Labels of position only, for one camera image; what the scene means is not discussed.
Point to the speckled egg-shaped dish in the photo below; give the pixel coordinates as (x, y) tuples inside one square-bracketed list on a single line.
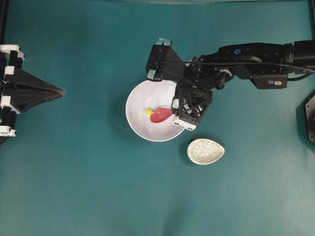
[(204, 151)]

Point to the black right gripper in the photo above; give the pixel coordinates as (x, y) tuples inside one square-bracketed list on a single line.
[(195, 81)]

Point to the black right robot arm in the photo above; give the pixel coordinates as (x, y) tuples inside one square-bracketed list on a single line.
[(267, 66)]

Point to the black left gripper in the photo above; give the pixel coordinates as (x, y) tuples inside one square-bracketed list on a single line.
[(14, 99)]

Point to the white round bowl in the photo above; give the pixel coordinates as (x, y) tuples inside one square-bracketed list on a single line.
[(152, 95)]

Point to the yellow hexagonal prism block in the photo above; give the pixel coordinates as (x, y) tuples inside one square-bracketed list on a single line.
[(148, 112)]

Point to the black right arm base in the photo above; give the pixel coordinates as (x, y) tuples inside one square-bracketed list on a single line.
[(305, 116)]

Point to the red plastic spoon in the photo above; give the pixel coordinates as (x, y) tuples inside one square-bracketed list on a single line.
[(161, 115)]

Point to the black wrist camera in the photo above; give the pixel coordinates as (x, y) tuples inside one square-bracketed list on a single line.
[(269, 81)]

